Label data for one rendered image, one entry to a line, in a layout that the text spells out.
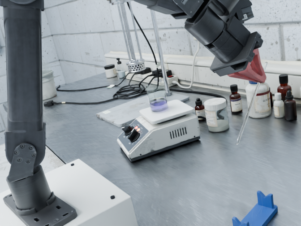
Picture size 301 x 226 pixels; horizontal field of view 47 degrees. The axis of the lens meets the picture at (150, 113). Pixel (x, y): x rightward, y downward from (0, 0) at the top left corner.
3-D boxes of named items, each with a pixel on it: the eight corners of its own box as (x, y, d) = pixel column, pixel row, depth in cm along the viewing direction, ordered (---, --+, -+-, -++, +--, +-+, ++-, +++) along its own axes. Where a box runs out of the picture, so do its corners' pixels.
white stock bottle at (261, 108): (243, 116, 99) (239, 78, 96) (257, 109, 103) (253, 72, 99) (262, 120, 94) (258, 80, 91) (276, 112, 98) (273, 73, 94)
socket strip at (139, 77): (169, 87, 146) (167, 77, 145) (126, 79, 180) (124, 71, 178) (179, 84, 149) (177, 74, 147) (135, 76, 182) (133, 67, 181)
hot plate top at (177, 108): (152, 125, 85) (151, 121, 85) (138, 113, 96) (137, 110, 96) (195, 111, 88) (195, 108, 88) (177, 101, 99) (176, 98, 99)
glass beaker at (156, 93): (157, 116, 89) (151, 86, 86) (146, 113, 93) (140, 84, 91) (175, 109, 92) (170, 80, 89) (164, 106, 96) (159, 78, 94)
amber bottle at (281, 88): (277, 110, 99) (275, 77, 96) (279, 105, 102) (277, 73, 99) (292, 109, 97) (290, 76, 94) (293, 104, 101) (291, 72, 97)
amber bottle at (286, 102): (298, 119, 90) (295, 91, 88) (285, 121, 91) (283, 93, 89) (296, 115, 93) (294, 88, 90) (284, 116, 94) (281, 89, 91)
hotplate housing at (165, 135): (130, 164, 85) (123, 134, 83) (118, 146, 97) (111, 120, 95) (209, 137, 91) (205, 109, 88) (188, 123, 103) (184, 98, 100)
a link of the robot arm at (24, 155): (35, 126, 64) (3, 136, 63) (32, 140, 56) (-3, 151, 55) (45, 157, 66) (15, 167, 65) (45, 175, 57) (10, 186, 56)
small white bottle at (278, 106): (282, 114, 96) (280, 91, 94) (286, 117, 93) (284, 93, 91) (273, 115, 96) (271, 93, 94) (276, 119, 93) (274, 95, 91)
